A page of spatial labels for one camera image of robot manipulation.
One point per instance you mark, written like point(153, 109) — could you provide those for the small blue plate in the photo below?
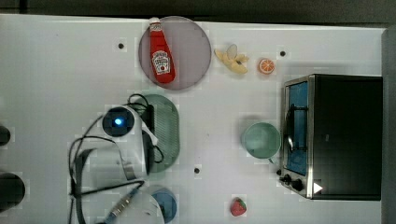
point(167, 202)

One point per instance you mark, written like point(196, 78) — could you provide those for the black cylinder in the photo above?
point(12, 191)
point(4, 135)

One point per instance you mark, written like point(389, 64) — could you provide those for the black cylinder upper left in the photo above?
point(4, 135)

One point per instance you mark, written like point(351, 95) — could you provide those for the grey round plate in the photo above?
point(190, 48)

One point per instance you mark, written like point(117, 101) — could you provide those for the red strawberry on table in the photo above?
point(238, 207)

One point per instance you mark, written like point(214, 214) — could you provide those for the black toaster oven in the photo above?
point(332, 133)

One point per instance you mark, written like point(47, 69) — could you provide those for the peeled banana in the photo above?
point(234, 61)

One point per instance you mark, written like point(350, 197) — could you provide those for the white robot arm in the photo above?
point(121, 154)

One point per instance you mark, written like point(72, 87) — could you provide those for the green mug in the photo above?
point(262, 141)

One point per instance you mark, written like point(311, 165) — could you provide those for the orange slice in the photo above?
point(266, 66)

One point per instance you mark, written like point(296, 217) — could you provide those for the black cylinder lower left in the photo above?
point(12, 191)

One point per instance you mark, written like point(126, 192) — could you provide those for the red ketchup bottle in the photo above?
point(161, 57)

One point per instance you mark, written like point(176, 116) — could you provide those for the green plastic strainer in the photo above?
point(161, 115)

